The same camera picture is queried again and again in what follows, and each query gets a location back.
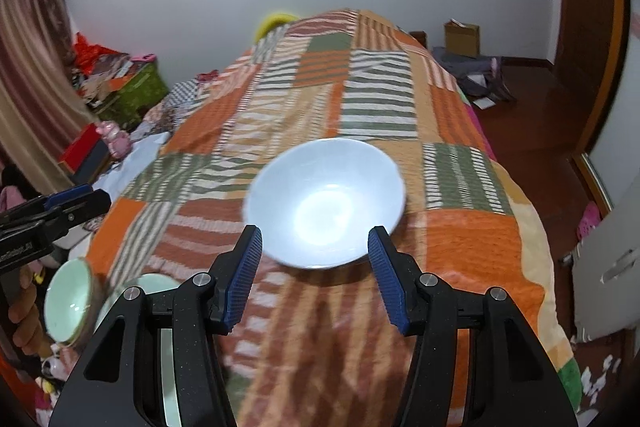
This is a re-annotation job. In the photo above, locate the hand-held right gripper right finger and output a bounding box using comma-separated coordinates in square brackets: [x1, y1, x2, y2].
[367, 226, 578, 427]

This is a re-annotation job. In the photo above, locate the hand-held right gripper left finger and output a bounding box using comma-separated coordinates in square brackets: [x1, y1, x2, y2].
[48, 223, 264, 427]

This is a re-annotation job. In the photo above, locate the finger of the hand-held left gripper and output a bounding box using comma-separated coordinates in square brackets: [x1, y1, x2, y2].
[0, 186, 95, 229]
[0, 189, 112, 273]

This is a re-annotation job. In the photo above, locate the green bowl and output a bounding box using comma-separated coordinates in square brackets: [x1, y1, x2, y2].
[43, 258, 103, 348]

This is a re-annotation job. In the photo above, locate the mint green plate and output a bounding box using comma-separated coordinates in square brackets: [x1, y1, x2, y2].
[94, 273, 183, 427]

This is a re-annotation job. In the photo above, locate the white bowl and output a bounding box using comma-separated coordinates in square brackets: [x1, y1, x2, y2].
[243, 138, 407, 271]

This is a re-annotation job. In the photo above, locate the person's left hand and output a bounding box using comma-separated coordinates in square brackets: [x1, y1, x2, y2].
[7, 266, 53, 358]

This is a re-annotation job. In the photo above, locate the red box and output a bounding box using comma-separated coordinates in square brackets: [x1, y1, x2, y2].
[57, 123, 101, 172]

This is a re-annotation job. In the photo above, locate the pink toy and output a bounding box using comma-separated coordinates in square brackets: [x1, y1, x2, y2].
[97, 119, 132, 162]

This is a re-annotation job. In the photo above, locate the small plush toy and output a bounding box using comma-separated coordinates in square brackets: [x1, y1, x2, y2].
[39, 347, 81, 395]

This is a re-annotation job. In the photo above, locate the white cloth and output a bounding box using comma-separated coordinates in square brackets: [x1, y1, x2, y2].
[92, 132, 171, 202]

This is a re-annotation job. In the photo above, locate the striped curtain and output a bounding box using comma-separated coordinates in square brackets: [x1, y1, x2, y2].
[0, 0, 81, 192]

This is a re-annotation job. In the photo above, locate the green box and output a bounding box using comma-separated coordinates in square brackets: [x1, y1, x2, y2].
[95, 62, 171, 130]

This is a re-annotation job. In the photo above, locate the checkered patchwork quilt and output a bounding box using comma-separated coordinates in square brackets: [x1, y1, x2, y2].
[142, 69, 241, 142]

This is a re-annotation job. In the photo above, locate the orange striped patchwork blanket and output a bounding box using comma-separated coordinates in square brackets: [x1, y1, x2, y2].
[37, 9, 583, 427]

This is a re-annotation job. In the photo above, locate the pink shoe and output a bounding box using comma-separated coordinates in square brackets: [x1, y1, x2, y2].
[575, 201, 601, 243]

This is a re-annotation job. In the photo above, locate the white board panel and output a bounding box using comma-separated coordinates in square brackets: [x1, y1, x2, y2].
[570, 192, 640, 343]

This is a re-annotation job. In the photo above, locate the dark clothes pile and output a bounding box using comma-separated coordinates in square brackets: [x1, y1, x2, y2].
[430, 46, 516, 100]

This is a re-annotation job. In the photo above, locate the cardboard box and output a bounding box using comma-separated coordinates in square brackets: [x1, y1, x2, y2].
[444, 19, 481, 58]

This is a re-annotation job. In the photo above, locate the yellow hoop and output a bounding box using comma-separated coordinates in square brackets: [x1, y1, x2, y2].
[255, 12, 301, 42]

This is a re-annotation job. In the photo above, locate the wooden door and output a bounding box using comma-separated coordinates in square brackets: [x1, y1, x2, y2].
[550, 0, 631, 158]

